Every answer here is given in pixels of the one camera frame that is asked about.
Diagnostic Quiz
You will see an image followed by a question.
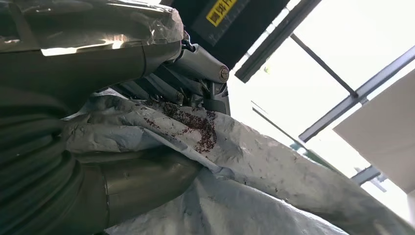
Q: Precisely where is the grey parcel with red print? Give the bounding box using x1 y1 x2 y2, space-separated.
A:
63 89 415 235

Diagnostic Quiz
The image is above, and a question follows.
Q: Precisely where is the black inbound scanner machine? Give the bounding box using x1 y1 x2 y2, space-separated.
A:
168 0 291 71

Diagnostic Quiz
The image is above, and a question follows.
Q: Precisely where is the black yellow label sticker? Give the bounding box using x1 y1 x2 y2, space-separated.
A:
191 0 252 47

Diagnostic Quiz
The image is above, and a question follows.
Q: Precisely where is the dark window frame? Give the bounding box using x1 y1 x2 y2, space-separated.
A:
235 0 415 193

